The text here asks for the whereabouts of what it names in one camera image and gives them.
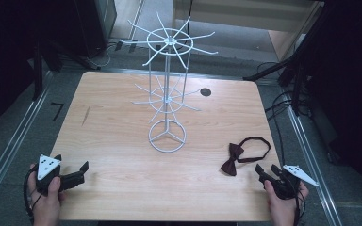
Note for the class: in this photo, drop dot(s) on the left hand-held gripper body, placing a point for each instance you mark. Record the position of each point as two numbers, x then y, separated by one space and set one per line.
48 166

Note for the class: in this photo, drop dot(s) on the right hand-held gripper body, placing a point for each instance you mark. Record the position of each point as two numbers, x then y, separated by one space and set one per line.
287 185

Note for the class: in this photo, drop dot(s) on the dark red bow tie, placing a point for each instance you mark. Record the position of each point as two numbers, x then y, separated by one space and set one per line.
235 153

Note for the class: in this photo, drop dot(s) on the person's right hand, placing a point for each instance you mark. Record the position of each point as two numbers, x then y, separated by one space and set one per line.
283 210

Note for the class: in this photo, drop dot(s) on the person's left hand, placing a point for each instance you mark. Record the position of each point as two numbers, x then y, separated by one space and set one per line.
45 208

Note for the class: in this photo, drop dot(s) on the black metal stand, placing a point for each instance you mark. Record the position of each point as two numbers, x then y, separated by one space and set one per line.
38 72
265 72

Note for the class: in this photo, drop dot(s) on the black round table grommet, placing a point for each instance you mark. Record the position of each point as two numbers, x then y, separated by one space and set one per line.
205 92

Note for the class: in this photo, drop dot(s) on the dark cabinet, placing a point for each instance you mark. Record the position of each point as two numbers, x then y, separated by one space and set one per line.
95 25

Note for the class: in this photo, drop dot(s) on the metal floor rail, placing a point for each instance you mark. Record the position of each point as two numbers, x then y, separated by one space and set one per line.
311 166
12 147

